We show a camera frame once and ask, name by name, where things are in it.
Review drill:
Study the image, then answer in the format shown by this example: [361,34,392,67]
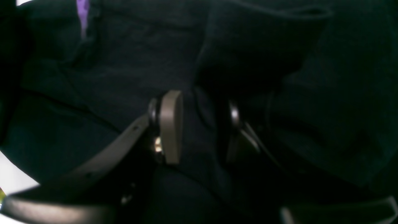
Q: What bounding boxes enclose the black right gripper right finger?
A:
[224,100,397,224]

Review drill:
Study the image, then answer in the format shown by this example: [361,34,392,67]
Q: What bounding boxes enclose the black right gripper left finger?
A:
[3,90,183,224]

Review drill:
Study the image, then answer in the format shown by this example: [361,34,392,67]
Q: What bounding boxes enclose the black T-shirt with emoji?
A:
[1,0,397,224]

